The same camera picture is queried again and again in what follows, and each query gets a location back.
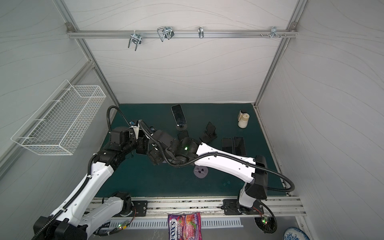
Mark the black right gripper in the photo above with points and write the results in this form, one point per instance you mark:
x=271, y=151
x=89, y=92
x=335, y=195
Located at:
x=154, y=154

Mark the black phone purple edge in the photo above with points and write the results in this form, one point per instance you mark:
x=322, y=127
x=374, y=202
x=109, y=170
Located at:
x=239, y=146

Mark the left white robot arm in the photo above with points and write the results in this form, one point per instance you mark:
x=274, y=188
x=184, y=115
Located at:
x=100, y=167

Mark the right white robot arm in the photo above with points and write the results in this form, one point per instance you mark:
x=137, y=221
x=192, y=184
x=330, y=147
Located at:
x=252, y=171

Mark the black round stand back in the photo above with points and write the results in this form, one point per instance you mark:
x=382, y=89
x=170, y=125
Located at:
x=181, y=128

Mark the grey round stand front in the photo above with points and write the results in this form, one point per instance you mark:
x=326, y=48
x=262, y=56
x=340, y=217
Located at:
x=201, y=172

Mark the white salt shaker beige cap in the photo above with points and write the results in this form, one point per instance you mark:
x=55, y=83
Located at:
x=243, y=123

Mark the spice jar black cap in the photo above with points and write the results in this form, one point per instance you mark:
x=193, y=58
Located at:
x=241, y=113

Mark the pink Fox's candy bag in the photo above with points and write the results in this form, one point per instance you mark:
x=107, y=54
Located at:
x=185, y=226

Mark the metal U-bolt clamp left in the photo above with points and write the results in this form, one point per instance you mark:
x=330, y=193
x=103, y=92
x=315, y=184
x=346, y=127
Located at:
x=135, y=40

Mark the metal u-bolt clamp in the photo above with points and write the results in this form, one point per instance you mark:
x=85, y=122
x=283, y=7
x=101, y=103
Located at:
x=135, y=40
x=165, y=33

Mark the metal U-bolt clamp middle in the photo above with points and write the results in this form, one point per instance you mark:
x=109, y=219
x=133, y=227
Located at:
x=165, y=33

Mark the metal clamp small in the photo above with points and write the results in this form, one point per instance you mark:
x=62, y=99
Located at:
x=201, y=32

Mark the blue white ceramic plate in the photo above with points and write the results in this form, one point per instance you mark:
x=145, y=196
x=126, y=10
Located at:
x=293, y=233

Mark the aluminium top crossbar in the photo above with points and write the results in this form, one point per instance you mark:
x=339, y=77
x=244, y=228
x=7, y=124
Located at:
x=179, y=34

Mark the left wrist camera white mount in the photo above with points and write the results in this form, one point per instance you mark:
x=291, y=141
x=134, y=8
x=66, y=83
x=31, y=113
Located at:
x=136, y=128

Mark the white wire basket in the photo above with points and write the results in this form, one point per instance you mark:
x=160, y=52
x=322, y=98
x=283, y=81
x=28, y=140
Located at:
x=58, y=125

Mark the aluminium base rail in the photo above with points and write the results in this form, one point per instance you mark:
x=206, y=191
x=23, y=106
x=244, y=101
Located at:
x=183, y=207

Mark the metal bracket right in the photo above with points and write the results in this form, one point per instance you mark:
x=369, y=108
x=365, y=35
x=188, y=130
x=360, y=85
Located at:
x=273, y=34

